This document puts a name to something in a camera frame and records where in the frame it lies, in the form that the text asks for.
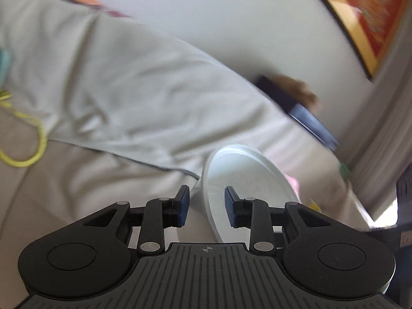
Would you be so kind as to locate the striped curtain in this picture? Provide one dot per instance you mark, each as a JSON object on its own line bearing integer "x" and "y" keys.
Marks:
{"x": 383, "y": 141}

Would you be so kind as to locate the pink plush toy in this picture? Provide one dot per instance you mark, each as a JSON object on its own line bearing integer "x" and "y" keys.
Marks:
{"x": 292, "y": 182}

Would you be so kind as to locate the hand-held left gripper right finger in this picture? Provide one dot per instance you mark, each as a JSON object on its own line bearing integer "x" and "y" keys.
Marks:
{"x": 230, "y": 206}

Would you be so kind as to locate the white plate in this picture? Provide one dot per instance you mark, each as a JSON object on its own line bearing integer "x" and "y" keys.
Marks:
{"x": 254, "y": 177}

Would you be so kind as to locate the green towel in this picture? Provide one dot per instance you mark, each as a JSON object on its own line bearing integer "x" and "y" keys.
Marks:
{"x": 4, "y": 64}

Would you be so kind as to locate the beige sofa cover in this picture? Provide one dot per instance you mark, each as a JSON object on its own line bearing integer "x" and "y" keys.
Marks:
{"x": 112, "y": 87}

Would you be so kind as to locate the brown fuzzy object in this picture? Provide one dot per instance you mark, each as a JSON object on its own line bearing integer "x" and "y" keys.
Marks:
{"x": 302, "y": 91}

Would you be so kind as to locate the dark furniture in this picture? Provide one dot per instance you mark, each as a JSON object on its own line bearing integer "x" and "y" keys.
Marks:
{"x": 404, "y": 206}

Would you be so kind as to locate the dark blue book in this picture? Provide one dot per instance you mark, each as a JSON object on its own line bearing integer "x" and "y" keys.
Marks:
{"x": 305, "y": 119}

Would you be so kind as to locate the green card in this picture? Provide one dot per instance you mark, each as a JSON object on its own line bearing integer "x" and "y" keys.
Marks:
{"x": 344, "y": 169}

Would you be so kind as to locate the red and gold picture frame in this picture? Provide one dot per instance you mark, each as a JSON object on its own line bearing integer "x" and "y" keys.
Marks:
{"x": 370, "y": 16}

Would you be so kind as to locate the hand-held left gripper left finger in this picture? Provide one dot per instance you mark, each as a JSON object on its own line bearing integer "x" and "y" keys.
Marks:
{"x": 184, "y": 206}

